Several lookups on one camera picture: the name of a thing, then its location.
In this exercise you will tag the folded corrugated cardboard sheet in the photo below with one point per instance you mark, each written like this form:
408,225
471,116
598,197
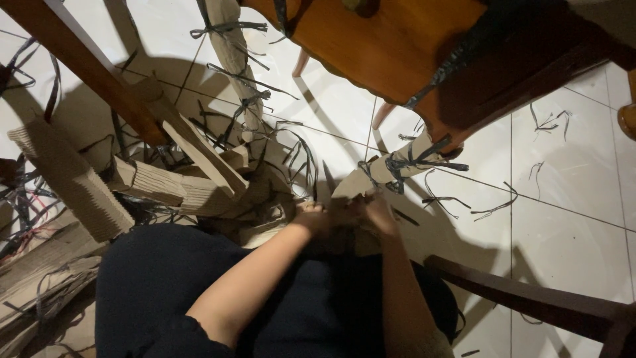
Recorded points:
189,191

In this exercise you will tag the person's right hand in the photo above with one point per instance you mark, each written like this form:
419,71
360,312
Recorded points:
377,219

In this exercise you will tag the tall cardboard-wrapped table leg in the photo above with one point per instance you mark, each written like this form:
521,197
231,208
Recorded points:
233,54

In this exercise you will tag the pale wooden table leg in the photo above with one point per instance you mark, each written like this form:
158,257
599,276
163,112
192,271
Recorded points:
300,63
382,117

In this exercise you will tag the dark wooden chair frame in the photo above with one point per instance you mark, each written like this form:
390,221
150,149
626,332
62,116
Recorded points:
536,298

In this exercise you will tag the dark round knob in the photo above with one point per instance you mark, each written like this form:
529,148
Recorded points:
361,6

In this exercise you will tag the flat cardboard wrap on beam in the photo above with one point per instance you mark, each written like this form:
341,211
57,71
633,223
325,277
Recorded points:
198,144

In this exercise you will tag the heap of cardboard scraps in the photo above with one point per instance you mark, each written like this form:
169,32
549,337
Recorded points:
39,278

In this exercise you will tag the orange-brown wooden table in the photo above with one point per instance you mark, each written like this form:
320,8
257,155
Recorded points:
387,49

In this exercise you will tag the long corrugated cardboard piece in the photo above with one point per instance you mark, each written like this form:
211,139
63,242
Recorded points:
74,184

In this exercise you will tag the brown wooden beam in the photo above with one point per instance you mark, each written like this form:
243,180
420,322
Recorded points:
84,62

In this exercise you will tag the person's dark clothing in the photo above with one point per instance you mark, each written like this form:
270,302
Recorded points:
159,278

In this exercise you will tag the person's left hand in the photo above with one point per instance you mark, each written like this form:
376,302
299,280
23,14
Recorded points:
312,220

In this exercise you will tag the cardboard wrap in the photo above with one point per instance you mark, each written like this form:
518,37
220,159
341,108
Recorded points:
377,169
198,144

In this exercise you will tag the person's left fingers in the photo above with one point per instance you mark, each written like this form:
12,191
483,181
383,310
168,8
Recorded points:
313,206

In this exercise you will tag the person's right fingers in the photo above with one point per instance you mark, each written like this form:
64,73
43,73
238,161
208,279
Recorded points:
365,201

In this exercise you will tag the rounded wooden furniture part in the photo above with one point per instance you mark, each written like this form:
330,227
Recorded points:
628,117

